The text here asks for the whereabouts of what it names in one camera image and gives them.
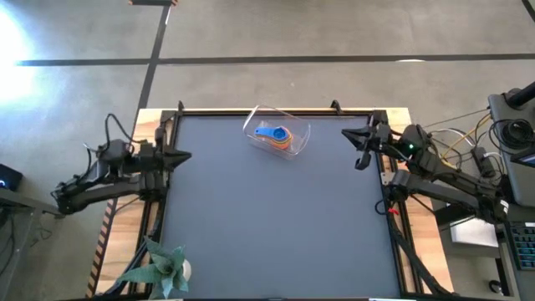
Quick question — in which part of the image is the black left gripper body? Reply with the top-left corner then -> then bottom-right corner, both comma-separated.
139,125 -> 171,173

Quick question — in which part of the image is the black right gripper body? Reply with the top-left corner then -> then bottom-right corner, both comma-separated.
354,120 -> 394,171

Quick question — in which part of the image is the clear plastic basket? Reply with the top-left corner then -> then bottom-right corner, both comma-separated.
242,104 -> 313,162

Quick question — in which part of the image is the orange measuring cup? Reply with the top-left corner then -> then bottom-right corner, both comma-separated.
267,135 -> 295,151

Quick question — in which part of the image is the blue measuring cup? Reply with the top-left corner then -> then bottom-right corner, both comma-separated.
253,125 -> 289,143

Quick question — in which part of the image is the yellow black hazard tape strip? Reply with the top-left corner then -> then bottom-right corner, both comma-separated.
85,198 -> 123,298

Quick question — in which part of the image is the black diagonal beam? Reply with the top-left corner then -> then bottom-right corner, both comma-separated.
434,202 -> 477,229

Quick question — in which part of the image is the black power adapter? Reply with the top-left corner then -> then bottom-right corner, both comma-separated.
471,145 -> 497,177

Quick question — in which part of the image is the green artificial plant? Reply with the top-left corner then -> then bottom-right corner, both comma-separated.
115,236 -> 190,300

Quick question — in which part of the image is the clear plastic dish rack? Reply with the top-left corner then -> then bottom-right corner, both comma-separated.
160,115 -> 402,300

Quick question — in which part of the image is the white paper sheet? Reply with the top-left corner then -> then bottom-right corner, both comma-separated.
449,217 -> 501,248

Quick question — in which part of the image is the grey metal stand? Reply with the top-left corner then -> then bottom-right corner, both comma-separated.
0,186 -> 68,301

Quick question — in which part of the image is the black box device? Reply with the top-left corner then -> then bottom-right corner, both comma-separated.
0,162 -> 24,192

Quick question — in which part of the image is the dark screen device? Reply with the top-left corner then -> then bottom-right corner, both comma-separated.
510,150 -> 535,169

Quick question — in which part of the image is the black pole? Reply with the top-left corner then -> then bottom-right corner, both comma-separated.
506,80 -> 535,109

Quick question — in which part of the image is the black backlit keyboard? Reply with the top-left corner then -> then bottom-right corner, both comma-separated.
503,220 -> 535,272

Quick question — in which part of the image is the black metal table frame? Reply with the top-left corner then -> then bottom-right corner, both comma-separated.
98,107 -> 456,301

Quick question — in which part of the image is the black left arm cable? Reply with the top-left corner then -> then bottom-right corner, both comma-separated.
104,112 -> 139,145

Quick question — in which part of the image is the yellow cable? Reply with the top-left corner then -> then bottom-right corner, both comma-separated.
438,113 -> 493,168

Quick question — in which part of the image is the coiled black cable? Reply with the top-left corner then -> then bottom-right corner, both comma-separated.
488,118 -> 535,152

